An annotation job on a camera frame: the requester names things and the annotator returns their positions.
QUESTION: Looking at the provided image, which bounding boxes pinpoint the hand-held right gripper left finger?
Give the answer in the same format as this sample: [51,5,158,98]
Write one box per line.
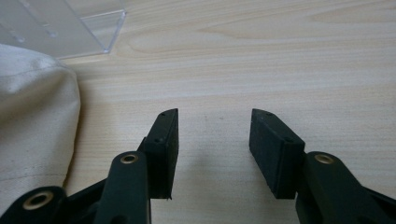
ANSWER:
[137,107,179,201]

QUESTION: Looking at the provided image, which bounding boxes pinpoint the cream canvas bag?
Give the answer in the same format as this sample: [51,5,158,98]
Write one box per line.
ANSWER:
[0,43,81,216]

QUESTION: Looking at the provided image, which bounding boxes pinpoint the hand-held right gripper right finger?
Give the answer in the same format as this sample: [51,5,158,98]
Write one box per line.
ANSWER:
[248,108,306,200]

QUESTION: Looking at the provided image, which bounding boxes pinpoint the clear plastic box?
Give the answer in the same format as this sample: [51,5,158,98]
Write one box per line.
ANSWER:
[0,0,128,60]

